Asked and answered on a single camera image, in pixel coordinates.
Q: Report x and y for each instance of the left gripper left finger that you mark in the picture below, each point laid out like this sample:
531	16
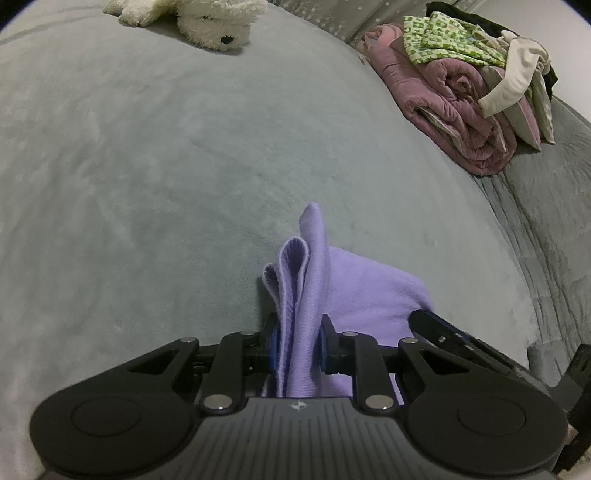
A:
269	344

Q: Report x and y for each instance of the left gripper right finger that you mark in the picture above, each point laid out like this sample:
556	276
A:
330	347

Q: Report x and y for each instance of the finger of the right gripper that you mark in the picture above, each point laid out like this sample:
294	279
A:
430	326

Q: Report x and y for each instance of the purple pants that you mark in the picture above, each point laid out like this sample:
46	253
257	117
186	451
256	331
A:
311	279

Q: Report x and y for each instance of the grey quilted headboard cover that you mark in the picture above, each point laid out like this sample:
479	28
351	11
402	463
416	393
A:
542	201

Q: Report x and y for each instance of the grey pillow on pile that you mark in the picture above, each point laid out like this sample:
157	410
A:
522	115

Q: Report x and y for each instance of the cream white garment on pile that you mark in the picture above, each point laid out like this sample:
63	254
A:
525	56

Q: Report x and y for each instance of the green patterned garment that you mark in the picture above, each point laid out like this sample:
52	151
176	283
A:
440	36

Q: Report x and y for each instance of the white plush dog toy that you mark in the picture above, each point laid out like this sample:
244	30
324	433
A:
219	25

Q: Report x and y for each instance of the grey star curtain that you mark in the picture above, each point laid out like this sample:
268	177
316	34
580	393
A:
349	19

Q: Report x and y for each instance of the black garment on pile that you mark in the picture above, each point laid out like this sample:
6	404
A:
490	27

